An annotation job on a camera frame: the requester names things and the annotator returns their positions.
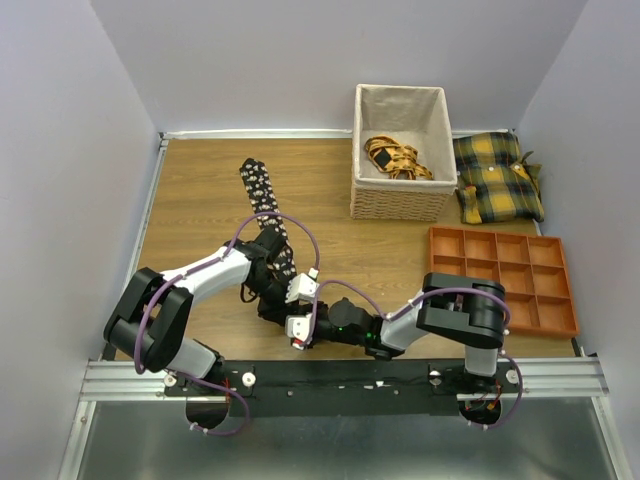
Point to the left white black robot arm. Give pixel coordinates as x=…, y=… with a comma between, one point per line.
x=149, y=321

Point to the orange compartment tray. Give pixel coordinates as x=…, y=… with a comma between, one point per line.
x=532, y=269

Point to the orange patterned tie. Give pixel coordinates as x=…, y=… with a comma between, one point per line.
x=398, y=161

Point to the black floral tie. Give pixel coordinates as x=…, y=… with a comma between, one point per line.
x=258, y=186

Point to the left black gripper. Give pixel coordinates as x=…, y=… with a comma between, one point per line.
x=276, y=313

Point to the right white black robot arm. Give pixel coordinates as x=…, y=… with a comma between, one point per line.
x=470, y=311

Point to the wicker basket with liner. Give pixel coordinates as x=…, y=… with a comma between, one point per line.
x=417, y=116

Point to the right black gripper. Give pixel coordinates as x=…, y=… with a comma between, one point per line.
x=320, y=307

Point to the aluminium frame rail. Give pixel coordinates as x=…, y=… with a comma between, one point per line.
x=575, y=377

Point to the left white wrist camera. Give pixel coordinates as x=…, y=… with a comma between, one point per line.
x=303, y=287

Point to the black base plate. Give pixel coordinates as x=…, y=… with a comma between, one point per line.
x=360, y=387

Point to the yellow plaid shirt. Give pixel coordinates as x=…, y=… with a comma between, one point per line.
x=496, y=183

